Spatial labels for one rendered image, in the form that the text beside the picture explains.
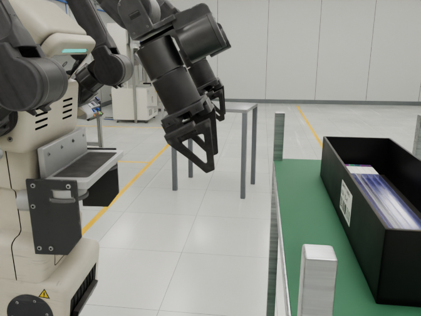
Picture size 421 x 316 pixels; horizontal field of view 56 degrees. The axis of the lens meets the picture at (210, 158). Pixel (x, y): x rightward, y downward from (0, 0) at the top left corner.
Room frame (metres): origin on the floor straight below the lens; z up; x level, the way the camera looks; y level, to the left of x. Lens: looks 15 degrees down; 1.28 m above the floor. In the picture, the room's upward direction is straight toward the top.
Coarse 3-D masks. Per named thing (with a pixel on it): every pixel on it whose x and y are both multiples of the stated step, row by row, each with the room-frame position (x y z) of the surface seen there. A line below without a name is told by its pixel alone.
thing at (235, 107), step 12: (228, 108) 3.33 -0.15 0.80; (240, 108) 3.33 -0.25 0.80; (252, 108) 3.50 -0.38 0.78; (252, 120) 3.68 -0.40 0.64; (252, 132) 3.68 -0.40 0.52; (192, 144) 3.91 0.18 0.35; (252, 144) 3.67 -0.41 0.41; (252, 156) 3.67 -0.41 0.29; (192, 168) 3.90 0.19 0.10; (252, 168) 3.67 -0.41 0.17; (252, 180) 3.67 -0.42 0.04
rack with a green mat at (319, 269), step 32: (416, 128) 1.16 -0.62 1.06; (288, 160) 1.19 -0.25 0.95; (320, 160) 1.19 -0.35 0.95; (288, 192) 0.90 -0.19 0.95; (320, 192) 0.90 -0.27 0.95; (288, 224) 0.72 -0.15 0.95; (320, 224) 0.72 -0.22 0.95; (288, 256) 0.59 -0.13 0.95; (320, 256) 0.33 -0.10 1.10; (352, 256) 0.59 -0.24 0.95; (288, 288) 0.50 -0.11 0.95; (320, 288) 0.32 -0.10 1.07; (352, 288) 0.50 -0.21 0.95
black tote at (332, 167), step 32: (352, 160) 1.01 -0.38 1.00; (384, 160) 1.00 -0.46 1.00; (416, 160) 0.81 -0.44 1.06; (352, 192) 0.65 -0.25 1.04; (416, 192) 0.78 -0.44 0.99; (352, 224) 0.63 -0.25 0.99; (384, 224) 0.48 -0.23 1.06; (384, 256) 0.46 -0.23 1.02; (416, 256) 0.46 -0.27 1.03; (384, 288) 0.46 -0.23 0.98; (416, 288) 0.46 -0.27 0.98
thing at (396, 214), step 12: (348, 168) 0.95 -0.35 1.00; (360, 168) 0.95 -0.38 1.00; (372, 168) 0.95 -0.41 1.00; (360, 180) 0.86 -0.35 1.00; (372, 180) 0.86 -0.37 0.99; (372, 192) 0.77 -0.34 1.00; (384, 192) 0.77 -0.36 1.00; (384, 204) 0.71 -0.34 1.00; (396, 204) 0.71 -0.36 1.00; (384, 216) 0.65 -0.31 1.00; (396, 216) 0.65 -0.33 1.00; (408, 216) 0.65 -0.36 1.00; (408, 228) 0.60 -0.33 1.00; (420, 228) 0.60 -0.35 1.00
